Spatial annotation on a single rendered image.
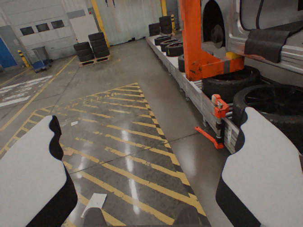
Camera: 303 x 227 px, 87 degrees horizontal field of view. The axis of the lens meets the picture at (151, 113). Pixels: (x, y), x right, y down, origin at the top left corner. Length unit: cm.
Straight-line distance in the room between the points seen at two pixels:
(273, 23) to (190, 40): 90
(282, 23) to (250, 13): 36
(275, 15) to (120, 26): 1064
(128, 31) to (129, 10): 125
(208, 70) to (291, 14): 101
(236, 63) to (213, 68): 28
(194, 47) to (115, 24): 1053
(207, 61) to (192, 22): 47
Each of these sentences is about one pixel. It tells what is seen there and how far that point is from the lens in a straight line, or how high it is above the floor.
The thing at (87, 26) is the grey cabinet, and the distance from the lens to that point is 1031.
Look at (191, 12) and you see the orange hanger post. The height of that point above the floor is 124.
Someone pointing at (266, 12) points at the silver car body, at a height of 108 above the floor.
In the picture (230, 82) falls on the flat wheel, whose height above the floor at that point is 50.
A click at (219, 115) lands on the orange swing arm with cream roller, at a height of 46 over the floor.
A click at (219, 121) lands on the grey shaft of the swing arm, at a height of 38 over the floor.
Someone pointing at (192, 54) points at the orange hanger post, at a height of 84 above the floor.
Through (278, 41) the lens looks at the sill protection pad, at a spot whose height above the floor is 94.
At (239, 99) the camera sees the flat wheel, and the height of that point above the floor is 50.
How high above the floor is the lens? 129
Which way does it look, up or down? 31 degrees down
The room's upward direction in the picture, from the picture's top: 13 degrees counter-clockwise
